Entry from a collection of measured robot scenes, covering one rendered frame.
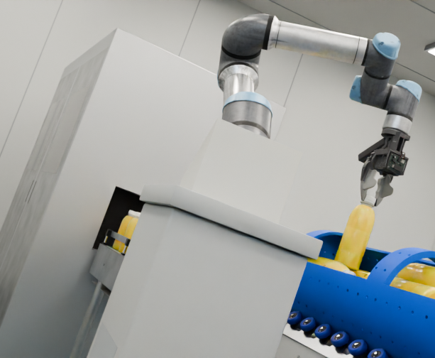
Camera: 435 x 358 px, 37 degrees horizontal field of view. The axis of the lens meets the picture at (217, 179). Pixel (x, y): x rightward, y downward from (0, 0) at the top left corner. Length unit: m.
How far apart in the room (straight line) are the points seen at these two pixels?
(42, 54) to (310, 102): 2.61
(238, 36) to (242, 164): 0.60
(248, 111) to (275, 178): 0.20
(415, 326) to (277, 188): 0.40
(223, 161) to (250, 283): 0.25
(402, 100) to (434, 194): 5.39
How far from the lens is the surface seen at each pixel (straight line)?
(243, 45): 1.84
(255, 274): 1.27
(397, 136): 1.88
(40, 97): 5.97
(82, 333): 3.31
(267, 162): 1.33
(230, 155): 1.31
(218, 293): 1.25
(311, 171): 6.55
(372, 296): 1.52
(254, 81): 1.87
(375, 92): 1.90
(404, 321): 1.43
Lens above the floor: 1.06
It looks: 6 degrees up
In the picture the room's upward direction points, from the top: 20 degrees clockwise
